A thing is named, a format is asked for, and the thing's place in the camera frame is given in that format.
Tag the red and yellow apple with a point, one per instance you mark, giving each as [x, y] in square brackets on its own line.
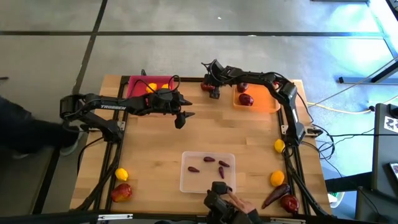
[121, 192]

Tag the dark red apple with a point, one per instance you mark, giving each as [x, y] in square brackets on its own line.
[246, 99]
[206, 87]
[242, 87]
[289, 203]

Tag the person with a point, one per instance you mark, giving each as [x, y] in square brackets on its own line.
[25, 130]

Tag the black equipment cart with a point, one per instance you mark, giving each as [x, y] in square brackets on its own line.
[385, 155]

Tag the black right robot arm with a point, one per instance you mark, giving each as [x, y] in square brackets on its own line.
[293, 115]

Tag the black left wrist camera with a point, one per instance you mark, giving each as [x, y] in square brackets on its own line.
[180, 122]

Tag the small purple eggplant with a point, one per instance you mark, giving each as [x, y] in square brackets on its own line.
[193, 169]
[221, 172]
[209, 159]
[224, 163]

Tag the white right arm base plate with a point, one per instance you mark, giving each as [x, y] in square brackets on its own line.
[284, 129]

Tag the orange plastic basket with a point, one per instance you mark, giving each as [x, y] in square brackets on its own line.
[264, 101]

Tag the orange-yellow lemon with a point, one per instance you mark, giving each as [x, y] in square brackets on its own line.
[277, 178]

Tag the grey metal stand base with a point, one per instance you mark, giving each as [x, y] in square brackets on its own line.
[357, 81]

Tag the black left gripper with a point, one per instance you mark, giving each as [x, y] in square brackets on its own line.
[161, 99]

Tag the person's hand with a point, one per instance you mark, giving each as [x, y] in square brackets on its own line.
[241, 203]

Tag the clear plastic bin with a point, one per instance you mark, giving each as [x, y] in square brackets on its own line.
[199, 183]

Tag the white plastic object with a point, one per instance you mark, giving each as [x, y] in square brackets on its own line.
[336, 199]

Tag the large purple eggplant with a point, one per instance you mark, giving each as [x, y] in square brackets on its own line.
[276, 195]

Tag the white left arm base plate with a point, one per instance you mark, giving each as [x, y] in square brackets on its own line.
[120, 125]

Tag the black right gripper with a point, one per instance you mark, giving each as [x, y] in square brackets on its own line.
[217, 76]

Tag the silver metal bracket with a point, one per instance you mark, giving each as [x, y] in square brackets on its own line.
[115, 216]

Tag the pink plastic basket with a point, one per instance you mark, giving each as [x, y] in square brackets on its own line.
[136, 84]

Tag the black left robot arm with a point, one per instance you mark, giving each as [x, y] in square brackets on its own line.
[109, 107]

